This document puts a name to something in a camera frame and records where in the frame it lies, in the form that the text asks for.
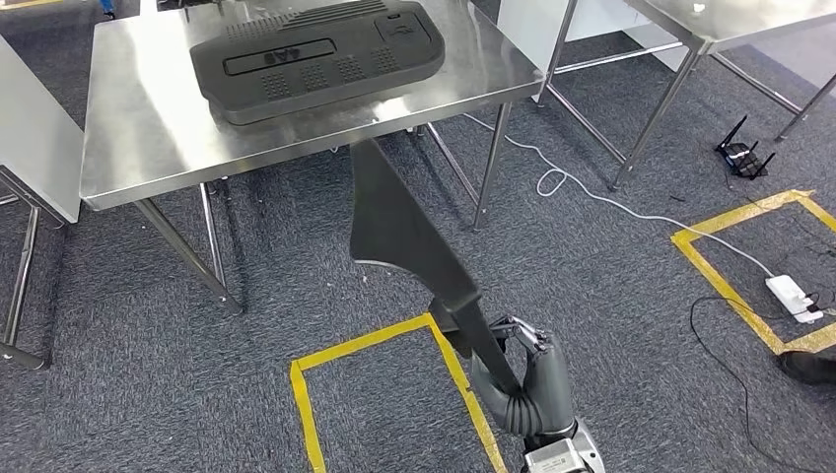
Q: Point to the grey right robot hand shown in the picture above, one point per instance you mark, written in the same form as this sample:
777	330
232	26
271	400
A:
552	391

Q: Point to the black plastic plate frame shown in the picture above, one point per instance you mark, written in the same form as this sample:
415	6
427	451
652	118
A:
398	228

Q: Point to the stainless steel workbench table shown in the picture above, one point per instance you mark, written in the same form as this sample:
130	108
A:
144	130

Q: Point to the yellow floor tape square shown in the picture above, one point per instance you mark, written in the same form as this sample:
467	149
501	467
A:
718	286
366	341

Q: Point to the white power strip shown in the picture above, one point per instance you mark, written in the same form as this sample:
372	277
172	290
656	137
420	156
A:
790	297

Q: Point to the black wifi router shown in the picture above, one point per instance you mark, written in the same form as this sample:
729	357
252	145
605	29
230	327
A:
741	156

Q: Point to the white panel board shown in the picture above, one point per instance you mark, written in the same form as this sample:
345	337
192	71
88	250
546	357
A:
601	19

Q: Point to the large black moulded panel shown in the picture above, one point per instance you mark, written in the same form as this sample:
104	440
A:
313	81

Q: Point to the blue metal cart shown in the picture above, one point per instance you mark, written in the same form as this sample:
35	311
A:
106	6

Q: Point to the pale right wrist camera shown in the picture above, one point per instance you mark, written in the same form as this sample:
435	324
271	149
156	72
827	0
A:
555	457

